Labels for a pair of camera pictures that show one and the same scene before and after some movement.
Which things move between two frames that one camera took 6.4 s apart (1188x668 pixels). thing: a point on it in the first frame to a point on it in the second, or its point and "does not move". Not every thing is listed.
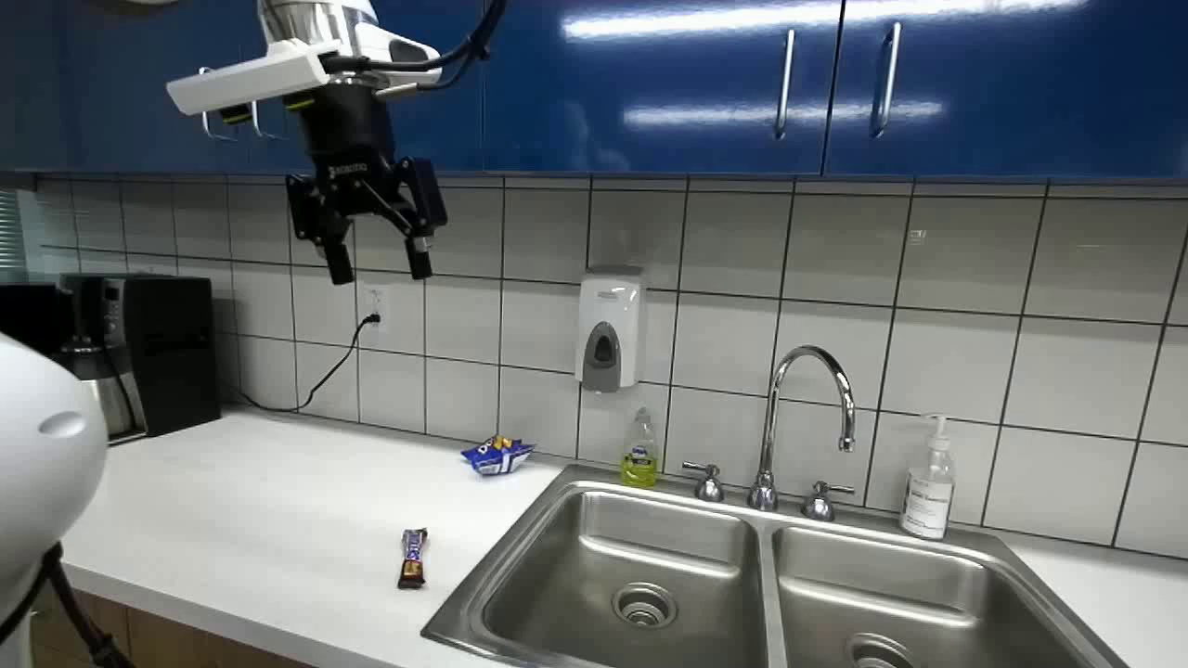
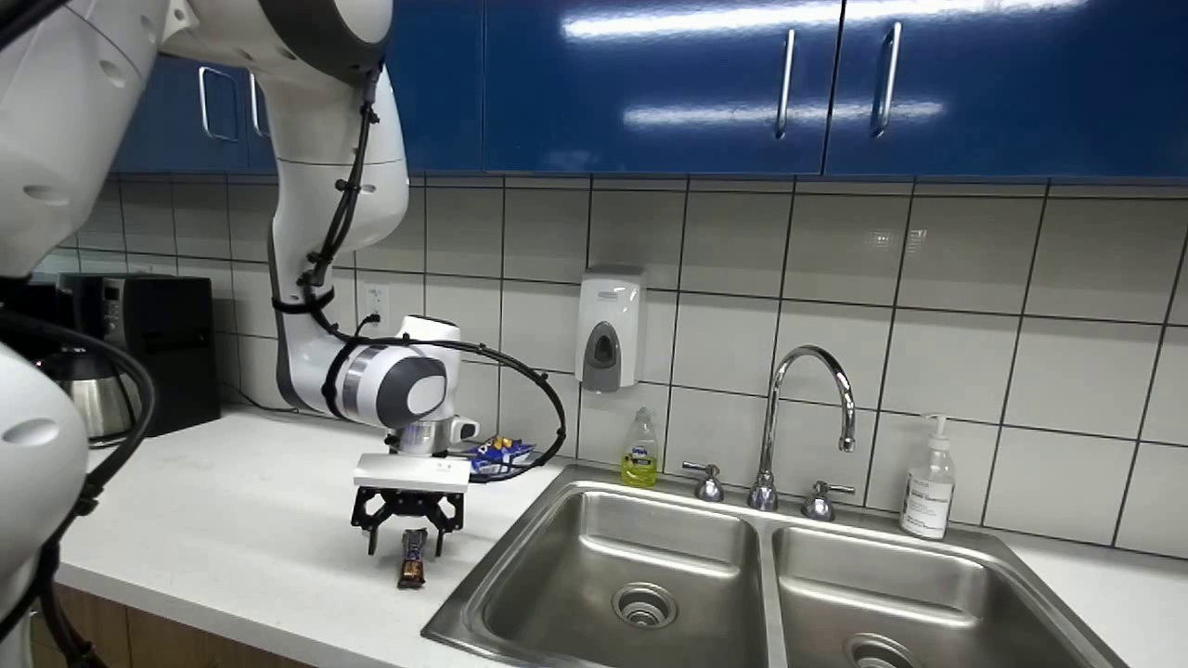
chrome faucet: x=761 y=489 does not move
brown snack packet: x=413 y=574 does not move
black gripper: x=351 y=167 to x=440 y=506
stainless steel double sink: x=679 y=568 does not move
